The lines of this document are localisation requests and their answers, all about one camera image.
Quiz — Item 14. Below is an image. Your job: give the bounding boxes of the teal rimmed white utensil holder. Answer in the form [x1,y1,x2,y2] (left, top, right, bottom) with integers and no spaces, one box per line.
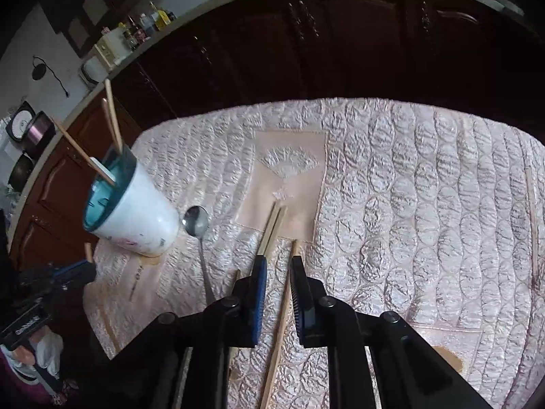
[82,146,180,258]

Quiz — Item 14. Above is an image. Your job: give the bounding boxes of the dark metal bowl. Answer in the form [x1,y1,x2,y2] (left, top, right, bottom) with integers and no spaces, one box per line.
[8,153,34,193]

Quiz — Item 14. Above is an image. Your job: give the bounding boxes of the white ceramic soup spoon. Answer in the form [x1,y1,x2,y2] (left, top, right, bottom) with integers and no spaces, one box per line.
[91,157,115,186]

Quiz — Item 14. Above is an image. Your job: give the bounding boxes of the pink quilted tablecloth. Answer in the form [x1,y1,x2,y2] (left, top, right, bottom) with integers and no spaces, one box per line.
[83,99,544,408]

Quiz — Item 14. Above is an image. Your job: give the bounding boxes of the purple rice cooker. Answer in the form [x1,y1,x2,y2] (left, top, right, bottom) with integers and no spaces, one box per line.
[6,101,56,162]

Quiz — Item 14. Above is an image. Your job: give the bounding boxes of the light bamboo chopstick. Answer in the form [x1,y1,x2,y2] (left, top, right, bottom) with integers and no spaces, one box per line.
[257,201,287,259]
[259,239,301,409]

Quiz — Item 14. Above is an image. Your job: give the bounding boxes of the steel spoon pink handle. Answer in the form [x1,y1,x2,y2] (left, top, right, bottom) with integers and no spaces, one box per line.
[182,206,215,306]

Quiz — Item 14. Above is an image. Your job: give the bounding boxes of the white electric kettle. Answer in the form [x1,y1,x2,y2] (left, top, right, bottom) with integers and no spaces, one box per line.
[79,56,108,89]

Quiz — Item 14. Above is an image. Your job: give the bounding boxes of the person's left hand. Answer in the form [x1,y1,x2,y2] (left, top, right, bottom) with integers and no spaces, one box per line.
[12,345,36,366]

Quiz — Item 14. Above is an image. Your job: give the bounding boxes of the yellow oil bottle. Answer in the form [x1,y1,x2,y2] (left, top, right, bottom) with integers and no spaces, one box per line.
[150,2,171,31]

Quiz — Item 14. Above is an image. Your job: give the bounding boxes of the dark wood lower cabinets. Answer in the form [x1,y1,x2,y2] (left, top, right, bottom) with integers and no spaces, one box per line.
[7,0,545,273]

